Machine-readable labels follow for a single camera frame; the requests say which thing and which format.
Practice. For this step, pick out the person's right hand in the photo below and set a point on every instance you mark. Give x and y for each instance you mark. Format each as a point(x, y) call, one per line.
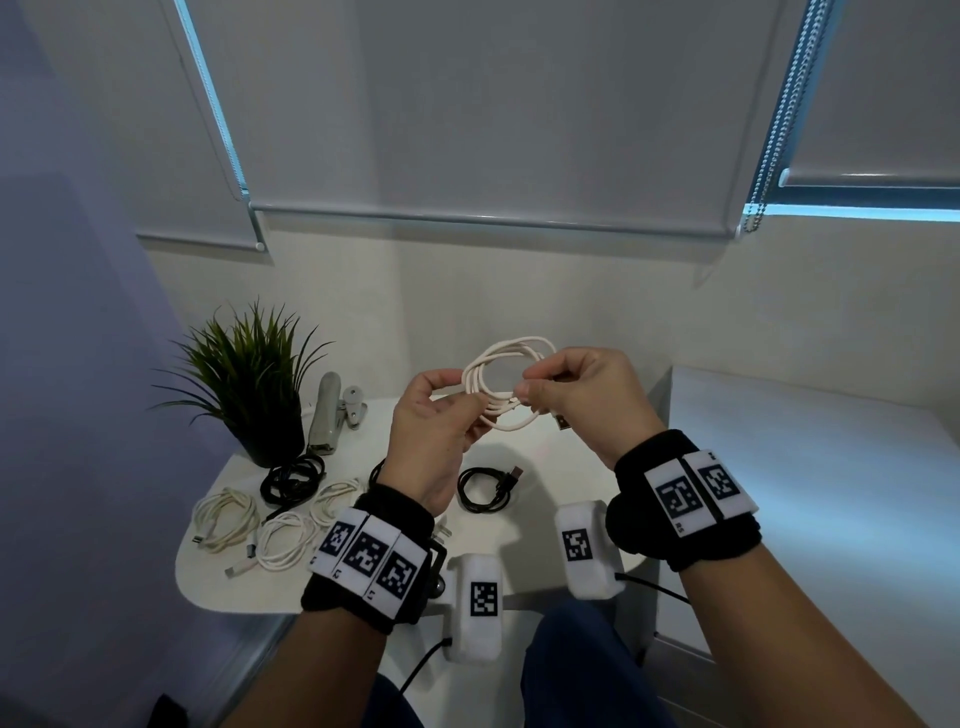
point(607, 405)

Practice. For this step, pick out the person's left hand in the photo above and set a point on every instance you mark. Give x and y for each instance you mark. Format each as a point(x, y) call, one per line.
point(427, 450)

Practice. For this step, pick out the person's left forearm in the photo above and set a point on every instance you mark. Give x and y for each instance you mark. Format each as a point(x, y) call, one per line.
point(307, 675)

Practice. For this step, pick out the person's right forearm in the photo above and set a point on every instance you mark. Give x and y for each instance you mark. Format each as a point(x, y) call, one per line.
point(795, 645)

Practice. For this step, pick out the person's left leg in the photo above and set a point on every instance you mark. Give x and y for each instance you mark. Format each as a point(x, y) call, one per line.
point(394, 705)

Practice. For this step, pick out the person's leg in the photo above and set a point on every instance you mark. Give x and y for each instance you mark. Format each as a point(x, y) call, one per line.
point(394, 705)
point(592, 671)

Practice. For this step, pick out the person's right leg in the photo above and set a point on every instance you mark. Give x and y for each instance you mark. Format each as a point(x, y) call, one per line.
point(592, 671)

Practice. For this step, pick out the small white gadget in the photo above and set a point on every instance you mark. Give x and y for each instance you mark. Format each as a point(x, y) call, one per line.
point(355, 405)

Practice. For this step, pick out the grey oblong device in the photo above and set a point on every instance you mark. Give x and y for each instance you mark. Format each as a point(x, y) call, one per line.
point(326, 412)

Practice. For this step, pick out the black wristband with marker tags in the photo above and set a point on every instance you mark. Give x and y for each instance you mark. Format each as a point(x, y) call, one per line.
point(682, 502)
point(367, 559)

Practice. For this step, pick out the green plant in black pot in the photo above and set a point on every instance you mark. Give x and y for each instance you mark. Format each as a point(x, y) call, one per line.
point(270, 435)

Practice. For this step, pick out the wide white roller blind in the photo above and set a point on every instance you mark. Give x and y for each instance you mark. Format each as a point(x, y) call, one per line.
point(487, 97)

